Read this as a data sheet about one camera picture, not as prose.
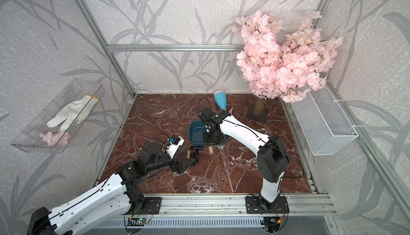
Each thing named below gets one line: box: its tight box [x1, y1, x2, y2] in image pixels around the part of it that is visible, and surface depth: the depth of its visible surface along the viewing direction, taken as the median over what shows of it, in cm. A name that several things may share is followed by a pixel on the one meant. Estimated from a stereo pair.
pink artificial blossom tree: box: [232, 10, 344, 116], surface depth 66 cm
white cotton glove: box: [46, 95, 100, 131], surface depth 68 cm
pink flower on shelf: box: [39, 130, 71, 147], surface depth 60 cm
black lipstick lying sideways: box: [190, 145, 204, 151], surface depth 93 cm
